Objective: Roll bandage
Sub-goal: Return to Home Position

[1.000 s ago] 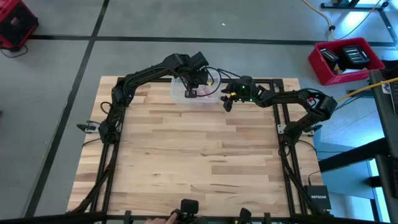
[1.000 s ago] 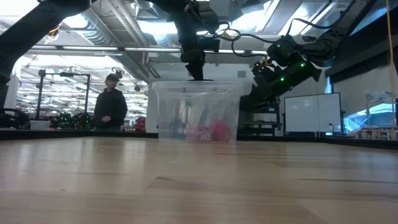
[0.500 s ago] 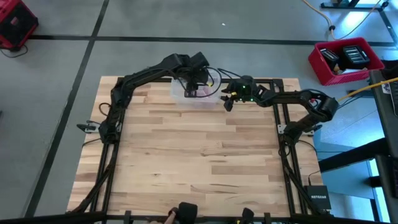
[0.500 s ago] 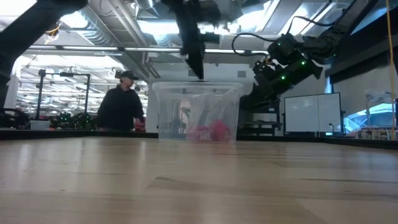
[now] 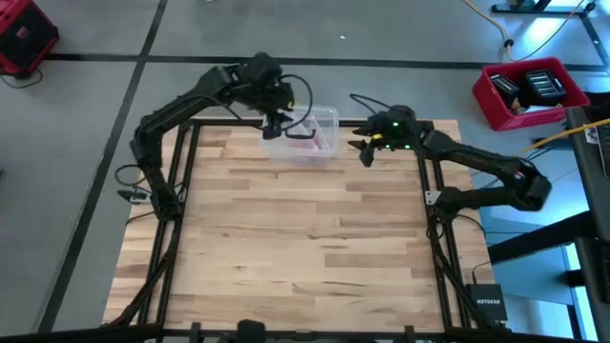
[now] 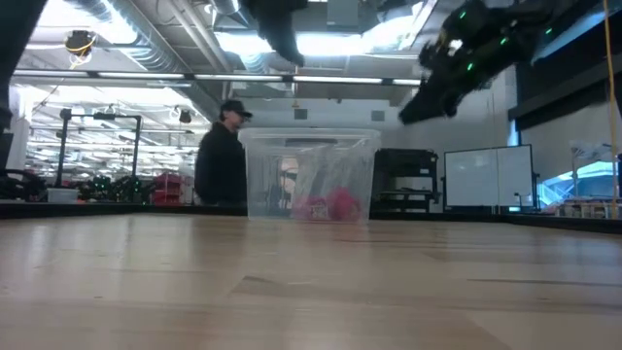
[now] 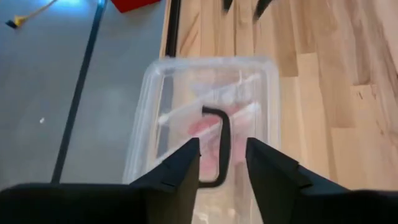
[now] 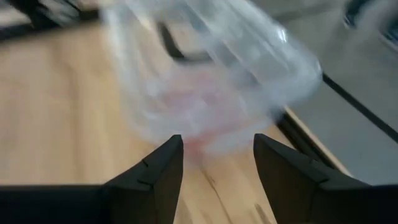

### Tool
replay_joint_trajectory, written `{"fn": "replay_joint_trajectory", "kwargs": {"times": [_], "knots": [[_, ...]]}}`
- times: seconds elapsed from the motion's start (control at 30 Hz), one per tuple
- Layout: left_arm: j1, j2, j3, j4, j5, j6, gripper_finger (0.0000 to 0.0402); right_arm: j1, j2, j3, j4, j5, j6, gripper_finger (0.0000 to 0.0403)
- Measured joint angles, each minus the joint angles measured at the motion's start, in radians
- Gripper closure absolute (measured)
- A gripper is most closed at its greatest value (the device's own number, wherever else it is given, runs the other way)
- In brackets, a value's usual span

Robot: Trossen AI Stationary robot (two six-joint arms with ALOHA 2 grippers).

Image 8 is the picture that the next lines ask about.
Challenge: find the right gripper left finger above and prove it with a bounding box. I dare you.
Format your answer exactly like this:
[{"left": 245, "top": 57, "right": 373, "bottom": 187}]
[{"left": 0, "top": 134, "right": 185, "bottom": 224}]

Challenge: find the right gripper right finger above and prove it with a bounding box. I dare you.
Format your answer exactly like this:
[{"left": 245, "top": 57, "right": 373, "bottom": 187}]
[{"left": 253, "top": 133, "right": 398, "bottom": 224}]

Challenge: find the clear plastic container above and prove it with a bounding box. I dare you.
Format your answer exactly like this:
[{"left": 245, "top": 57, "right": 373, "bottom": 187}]
[{"left": 99, "top": 0, "right": 323, "bottom": 156}]

